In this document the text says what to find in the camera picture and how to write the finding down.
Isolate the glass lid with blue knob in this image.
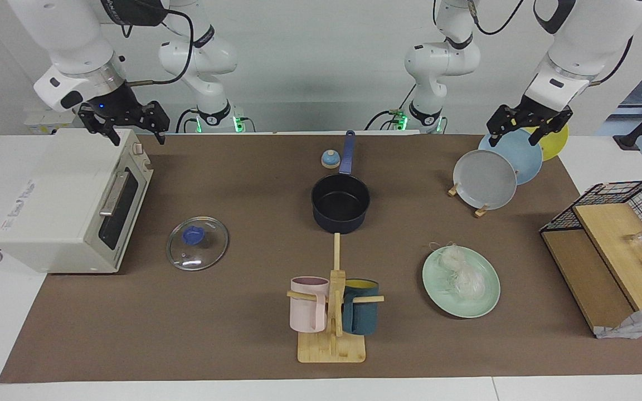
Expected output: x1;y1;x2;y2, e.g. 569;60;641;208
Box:
166;216;230;272

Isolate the white vermicelli bundle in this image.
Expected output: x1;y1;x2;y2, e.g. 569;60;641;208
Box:
430;242;486;301

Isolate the yellow plate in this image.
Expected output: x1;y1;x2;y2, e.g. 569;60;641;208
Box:
524;123;570;162

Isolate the light blue plate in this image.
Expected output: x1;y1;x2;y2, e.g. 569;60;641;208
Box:
478;129;544;185

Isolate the gray plate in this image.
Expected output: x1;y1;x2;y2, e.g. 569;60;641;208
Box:
453;149;518;211

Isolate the wooden plate rack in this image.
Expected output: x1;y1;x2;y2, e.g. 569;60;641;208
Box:
448;181;489;218

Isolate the mint green plate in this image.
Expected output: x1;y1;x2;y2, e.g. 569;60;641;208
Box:
422;246;501;319

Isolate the cream toaster oven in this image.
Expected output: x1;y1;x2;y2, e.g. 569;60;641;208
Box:
0;128;154;275

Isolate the light wooden board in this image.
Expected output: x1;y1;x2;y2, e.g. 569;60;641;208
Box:
573;203;642;311

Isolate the brown board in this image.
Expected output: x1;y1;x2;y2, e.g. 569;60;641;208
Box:
542;229;635;335

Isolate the dark blue saucepan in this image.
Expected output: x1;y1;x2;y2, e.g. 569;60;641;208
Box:
311;130;371;234

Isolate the brown table mat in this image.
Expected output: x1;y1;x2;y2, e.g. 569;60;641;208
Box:
0;134;642;384

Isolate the teal mug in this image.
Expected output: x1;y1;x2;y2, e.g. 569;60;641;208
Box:
342;278;380;336

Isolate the pink mug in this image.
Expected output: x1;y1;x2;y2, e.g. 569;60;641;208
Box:
290;276;330;334

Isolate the wooden mug tree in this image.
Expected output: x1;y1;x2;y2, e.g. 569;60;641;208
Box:
286;233;385;364

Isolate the black right base cable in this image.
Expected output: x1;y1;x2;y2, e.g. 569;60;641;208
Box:
175;107;256;134

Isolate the black base cable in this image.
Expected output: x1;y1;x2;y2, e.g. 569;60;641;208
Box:
364;84;417;132
175;107;256;134

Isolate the black wire basket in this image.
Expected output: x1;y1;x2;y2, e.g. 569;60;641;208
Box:
540;180;642;262

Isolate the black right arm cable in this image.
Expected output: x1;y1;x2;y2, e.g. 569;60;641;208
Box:
123;6;196;87

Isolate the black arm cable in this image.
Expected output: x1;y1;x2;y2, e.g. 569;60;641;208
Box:
123;6;196;87
469;0;642;87

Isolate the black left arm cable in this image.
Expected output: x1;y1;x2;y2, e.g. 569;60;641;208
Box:
469;0;642;87

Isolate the black left base cable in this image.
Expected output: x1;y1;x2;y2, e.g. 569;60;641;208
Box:
364;84;417;132

